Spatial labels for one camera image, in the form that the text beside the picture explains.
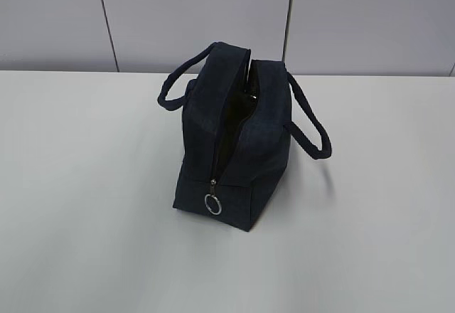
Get dark blue lunch bag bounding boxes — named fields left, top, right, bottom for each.
left=157, top=42, right=332, bottom=231

